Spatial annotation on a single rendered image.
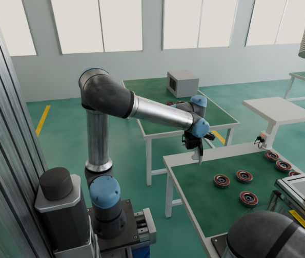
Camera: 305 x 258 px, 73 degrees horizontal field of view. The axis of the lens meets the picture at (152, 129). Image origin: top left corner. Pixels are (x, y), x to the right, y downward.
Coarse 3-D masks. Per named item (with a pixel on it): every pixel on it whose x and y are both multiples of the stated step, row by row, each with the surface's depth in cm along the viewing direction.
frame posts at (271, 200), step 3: (273, 192) 106; (276, 192) 105; (279, 192) 105; (273, 195) 106; (276, 195) 104; (279, 195) 104; (270, 198) 108; (273, 198) 106; (276, 198) 105; (285, 198) 111; (270, 201) 109; (273, 201) 106; (276, 201) 107
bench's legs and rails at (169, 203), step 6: (168, 174) 182; (168, 180) 185; (168, 186) 188; (168, 192) 192; (168, 198) 196; (168, 204) 200; (174, 204) 203; (180, 204) 206; (168, 210) 205; (168, 216) 210
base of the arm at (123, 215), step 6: (120, 216) 86; (126, 216) 92; (96, 222) 85; (102, 222) 83; (108, 222) 83; (114, 222) 84; (120, 222) 88; (126, 222) 90; (96, 228) 86; (102, 228) 84; (108, 228) 84; (114, 228) 84; (120, 228) 87; (102, 234) 85; (108, 234) 84; (114, 234) 85
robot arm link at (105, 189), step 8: (104, 176) 84; (96, 184) 81; (104, 184) 81; (112, 184) 81; (96, 192) 78; (104, 192) 78; (112, 192) 78; (96, 200) 77; (104, 200) 76; (112, 200) 78; (120, 200) 84; (96, 208) 79; (104, 208) 78; (112, 208) 80; (120, 208) 85; (96, 216) 82; (104, 216) 80; (112, 216) 82
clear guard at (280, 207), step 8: (288, 200) 99; (256, 208) 95; (264, 208) 95; (272, 208) 95; (280, 208) 95; (288, 208) 95; (296, 208) 95; (240, 216) 97; (288, 216) 92; (304, 216) 92
